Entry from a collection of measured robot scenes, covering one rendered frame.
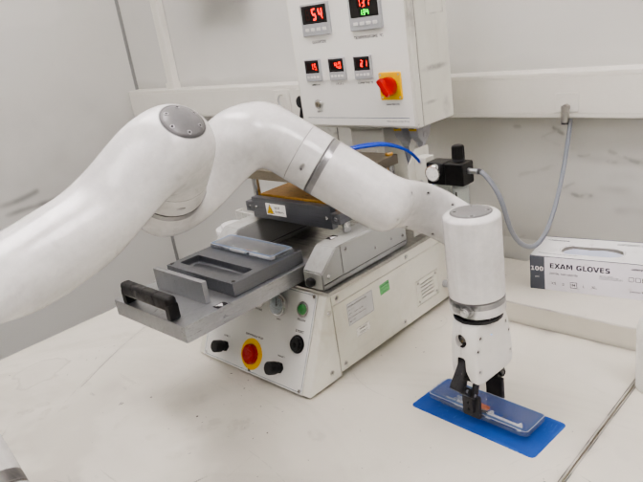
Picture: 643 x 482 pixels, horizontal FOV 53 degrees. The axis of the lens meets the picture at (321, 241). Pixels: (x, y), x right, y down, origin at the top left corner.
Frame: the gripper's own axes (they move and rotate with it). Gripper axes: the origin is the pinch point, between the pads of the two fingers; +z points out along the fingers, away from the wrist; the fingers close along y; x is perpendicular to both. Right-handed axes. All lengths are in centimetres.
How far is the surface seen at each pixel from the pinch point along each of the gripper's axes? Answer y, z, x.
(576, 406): 10.0, 3.4, -10.4
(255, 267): -14.5, -21.1, 35.8
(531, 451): -3.7, 3.4, -10.5
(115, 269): 20, 25, 190
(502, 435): -3.0, 3.4, -5.2
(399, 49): 26, -52, 33
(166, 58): 49, -53, 163
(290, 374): -13.6, 0.2, 32.7
